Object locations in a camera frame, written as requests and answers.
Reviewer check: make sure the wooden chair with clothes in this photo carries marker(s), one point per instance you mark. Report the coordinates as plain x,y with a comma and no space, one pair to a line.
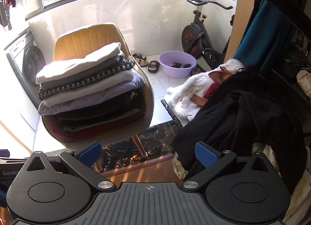
114,109

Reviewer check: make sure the black white patterned garment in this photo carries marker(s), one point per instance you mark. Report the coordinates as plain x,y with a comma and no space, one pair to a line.
103,74

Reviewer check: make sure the grey folded garment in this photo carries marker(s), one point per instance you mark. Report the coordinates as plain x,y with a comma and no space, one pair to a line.
116,60

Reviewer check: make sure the black slipper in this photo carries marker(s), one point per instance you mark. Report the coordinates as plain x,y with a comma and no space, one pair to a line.
153,66

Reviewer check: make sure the black garment pile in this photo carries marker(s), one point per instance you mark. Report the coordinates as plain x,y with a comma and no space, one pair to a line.
247,108

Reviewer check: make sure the purple plastic basin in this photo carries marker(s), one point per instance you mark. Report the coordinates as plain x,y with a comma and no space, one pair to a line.
177,64

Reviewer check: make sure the teal curtain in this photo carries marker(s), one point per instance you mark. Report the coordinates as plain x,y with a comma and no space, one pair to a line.
265,37

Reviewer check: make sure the cream long-sleeve top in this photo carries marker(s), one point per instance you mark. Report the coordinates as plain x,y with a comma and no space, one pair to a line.
66,68

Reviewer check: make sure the front-load washing machine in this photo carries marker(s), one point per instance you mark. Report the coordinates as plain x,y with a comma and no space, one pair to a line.
26,60

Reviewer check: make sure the black exercise bike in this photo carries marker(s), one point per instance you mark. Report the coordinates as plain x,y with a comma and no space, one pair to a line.
195,39

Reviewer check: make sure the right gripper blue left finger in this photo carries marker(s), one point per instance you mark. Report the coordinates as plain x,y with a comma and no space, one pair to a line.
90,155

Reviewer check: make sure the brown sandal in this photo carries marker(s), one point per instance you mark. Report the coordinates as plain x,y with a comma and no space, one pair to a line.
141,59

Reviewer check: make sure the white fluffy garment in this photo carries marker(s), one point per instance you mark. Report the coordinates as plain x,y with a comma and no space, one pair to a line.
187,99

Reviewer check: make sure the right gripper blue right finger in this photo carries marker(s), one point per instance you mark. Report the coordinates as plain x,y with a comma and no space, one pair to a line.
206,154

